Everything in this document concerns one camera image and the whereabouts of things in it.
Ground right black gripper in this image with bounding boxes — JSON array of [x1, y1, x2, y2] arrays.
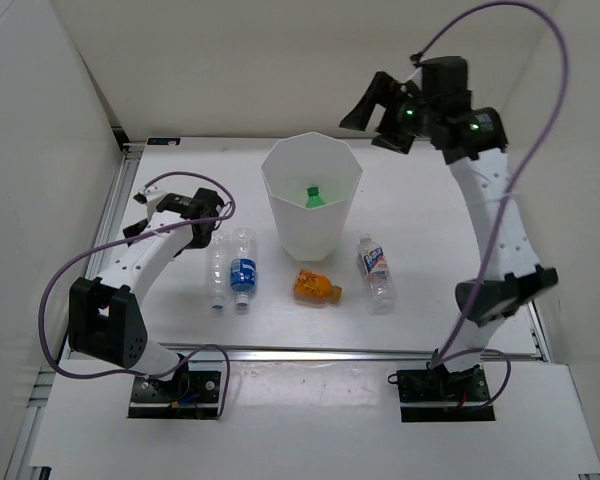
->
[[338, 73, 438, 155]]

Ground clear unlabelled plastic bottle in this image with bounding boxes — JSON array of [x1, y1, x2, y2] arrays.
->
[[206, 230, 230, 311]]

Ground blue label clear bottle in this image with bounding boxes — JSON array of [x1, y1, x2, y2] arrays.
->
[[229, 228, 257, 309]]

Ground green plastic bottle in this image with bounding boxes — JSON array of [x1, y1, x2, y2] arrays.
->
[[306, 186, 326, 209]]

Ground white label clear bottle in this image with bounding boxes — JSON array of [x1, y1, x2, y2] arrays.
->
[[357, 234, 397, 315]]

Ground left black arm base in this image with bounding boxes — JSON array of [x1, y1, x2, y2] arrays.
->
[[127, 366, 224, 420]]

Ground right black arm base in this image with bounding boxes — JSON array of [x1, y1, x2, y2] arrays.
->
[[387, 366, 496, 423]]

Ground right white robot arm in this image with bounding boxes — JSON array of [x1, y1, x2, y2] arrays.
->
[[340, 64, 558, 400]]

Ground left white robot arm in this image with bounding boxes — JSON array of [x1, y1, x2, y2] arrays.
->
[[68, 187, 225, 400]]

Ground white faceted plastic bin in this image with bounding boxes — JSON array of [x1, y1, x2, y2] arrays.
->
[[261, 132, 363, 262]]

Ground orange juice bottle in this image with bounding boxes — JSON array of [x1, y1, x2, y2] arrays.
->
[[293, 268, 342, 304]]

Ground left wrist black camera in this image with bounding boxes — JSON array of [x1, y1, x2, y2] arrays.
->
[[194, 188, 225, 215]]

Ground wrist black camera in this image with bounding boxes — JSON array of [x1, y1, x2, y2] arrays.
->
[[194, 188, 225, 215], [420, 56, 468, 102]]

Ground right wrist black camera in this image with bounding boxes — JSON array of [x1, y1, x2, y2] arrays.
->
[[420, 56, 468, 102]]

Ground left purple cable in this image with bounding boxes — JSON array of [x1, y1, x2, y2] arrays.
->
[[37, 171, 237, 420]]

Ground purple cable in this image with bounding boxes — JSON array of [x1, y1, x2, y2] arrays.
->
[[412, 0, 570, 414], [37, 171, 237, 420]]

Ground aluminium front rail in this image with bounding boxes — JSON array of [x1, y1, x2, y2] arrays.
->
[[64, 344, 441, 364]]

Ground aluminium left frame rail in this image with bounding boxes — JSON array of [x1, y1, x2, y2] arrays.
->
[[4, 126, 137, 479]]

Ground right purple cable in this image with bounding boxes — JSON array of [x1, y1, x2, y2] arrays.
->
[[412, 0, 570, 414]]

